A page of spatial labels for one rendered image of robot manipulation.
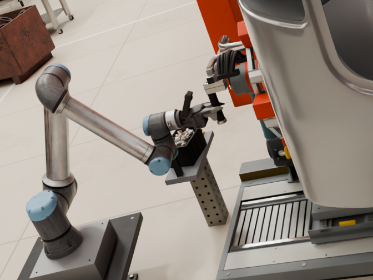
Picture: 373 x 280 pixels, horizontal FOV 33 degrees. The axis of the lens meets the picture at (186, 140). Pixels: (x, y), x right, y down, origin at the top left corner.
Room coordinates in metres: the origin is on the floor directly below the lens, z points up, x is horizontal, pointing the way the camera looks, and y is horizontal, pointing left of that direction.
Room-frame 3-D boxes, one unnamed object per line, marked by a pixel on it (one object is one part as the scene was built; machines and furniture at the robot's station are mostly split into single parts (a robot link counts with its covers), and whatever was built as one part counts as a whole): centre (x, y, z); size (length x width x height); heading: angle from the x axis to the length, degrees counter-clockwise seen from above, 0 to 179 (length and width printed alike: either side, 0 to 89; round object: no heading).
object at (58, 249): (2.62, 0.72, 0.45); 0.19 x 0.19 x 0.10
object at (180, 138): (2.90, 0.02, 0.51); 0.20 x 0.14 x 0.13; 148
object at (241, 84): (2.58, -0.39, 0.85); 0.21 x 0.14 x 0.14; 67
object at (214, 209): (2.95, 0.00, 0.21); 0.10 x 0.10 x 0.42; 67
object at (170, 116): (2.57, 0.01, 0.81); 0.10 x 0.05 x 0.09; 157
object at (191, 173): (2.92, 0.01, 0.44); 0.43 x 0.17 x 0.03; 157
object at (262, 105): (2.26, -0.33, 0.85); 0.09 x 0.08 x 0.07; 157
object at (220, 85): (2.48, -0.20, 0.93); 0.09 x 0.05 x 0.05; 67
